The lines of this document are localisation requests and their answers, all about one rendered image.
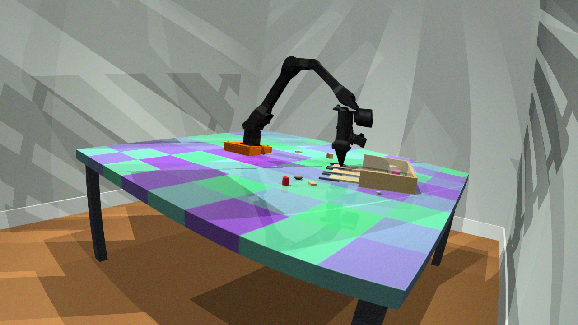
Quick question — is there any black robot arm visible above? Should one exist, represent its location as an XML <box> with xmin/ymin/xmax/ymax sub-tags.
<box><xmin>240</xmin><ymin>56</ymin><xmax>373</xmax><ymax>148</ymax></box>

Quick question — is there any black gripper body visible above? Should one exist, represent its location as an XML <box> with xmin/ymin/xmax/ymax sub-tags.
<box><xmin>332</xmin><ymin>123</ymin><xmax>353</xmax><ymax>151</ymax></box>

